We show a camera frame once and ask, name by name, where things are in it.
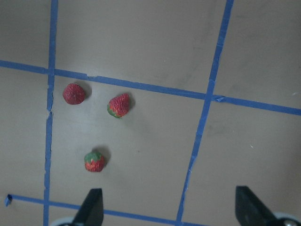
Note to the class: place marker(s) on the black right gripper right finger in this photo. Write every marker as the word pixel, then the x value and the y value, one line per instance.
pixel 250 210

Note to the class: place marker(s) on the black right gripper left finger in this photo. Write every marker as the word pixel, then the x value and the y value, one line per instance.
pixel 91 212

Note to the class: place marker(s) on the green-topped red strawberry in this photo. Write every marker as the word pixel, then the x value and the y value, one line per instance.
pixel 94 162

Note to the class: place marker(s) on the pointed red strawberry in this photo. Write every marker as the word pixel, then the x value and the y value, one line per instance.
pixel 119 106

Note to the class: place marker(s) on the round red strawberry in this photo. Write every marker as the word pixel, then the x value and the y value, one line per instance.
pixel 74 94

